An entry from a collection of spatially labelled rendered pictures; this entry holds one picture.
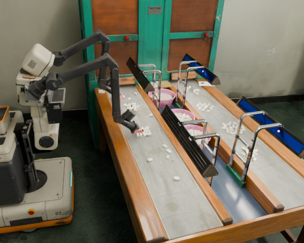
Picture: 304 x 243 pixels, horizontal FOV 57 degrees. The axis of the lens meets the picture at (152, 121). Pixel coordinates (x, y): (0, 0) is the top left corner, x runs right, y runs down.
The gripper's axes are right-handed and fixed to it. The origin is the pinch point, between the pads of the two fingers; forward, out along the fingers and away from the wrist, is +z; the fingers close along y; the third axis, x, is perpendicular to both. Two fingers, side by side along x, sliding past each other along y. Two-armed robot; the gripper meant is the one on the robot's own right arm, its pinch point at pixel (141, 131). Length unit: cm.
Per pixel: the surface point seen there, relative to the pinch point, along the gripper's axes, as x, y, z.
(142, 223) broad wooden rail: 15, -82, -19
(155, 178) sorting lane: 5, -50, -3
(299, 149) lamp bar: -64, -85, 26
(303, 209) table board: -41, -96, 52
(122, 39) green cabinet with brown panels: -40, 88, -26
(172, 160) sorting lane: -5.6, -37.0, 9.4
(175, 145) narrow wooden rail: -12.4, -24.3, 13.5
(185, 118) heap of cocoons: -26.3, 14.5, 35.0
